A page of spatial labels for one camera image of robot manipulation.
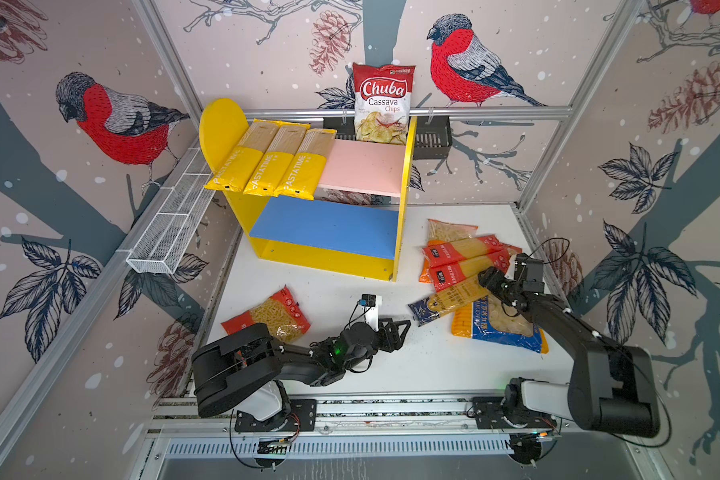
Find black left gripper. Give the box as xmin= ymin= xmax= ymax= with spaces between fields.
xmin=343 ymin=317 xmax=411 ymax=373

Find blue spaghetti bag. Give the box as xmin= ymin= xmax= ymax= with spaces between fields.
xmin=408 ymin=275 xmax=490 ymax=325

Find red spaghetti bag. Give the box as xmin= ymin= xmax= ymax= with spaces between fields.
xmin=428 ymin=249 xmax=512 ymax=292
xmin=421 ymin=235 xmax=508 ymax=267

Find yellow Pastatime spaghetti bag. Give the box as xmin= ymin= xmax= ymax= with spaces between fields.
xmin=243 ymin=122 xmax=310 ymax=196
xmin=205 ymin=120 xmax=280 ymax=193
xmin=275 ymin=128 xmax=337 ymax=200

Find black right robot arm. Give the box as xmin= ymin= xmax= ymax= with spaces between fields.
xmin=478 ymin=254 xmax=661 ymax=438

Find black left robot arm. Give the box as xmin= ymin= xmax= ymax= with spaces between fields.
xmin=191 ymin=318 xmax=411 ymax=418

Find red short pasta bag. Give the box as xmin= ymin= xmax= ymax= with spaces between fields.
xmin=504 ymin=244 xmax=523 ymax=256

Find blue orange pasta bag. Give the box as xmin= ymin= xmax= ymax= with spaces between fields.
xmin=451 ymin=296 xmax=549 ymax=354

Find yellow pink blue shelf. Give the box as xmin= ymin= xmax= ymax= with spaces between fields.
xmin=199 ymin=98 xmax=419 ymax=283

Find orange macaroni bag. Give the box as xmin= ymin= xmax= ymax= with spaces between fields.
xmin=418 ymin=219 xmax=478 ymax=284

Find red macaroni bag left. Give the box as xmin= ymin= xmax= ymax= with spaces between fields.
xmin=222 ymin=286 xmax=311 ymax=343

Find Chuba cassava chips bag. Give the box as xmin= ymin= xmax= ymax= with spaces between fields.
xmin=353 ymin=63 xmax=415 ymax=145

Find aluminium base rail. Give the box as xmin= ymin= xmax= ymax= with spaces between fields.
xmin=149 ymin=392 xmax=643 ymax=463

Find black wall basket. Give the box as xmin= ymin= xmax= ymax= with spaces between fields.
xmin=323 ymin=116 xmax=453 ymax=160

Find white wire basket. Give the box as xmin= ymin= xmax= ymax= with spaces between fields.
xmin=126 ymin=147 xmax=215 ymax=275

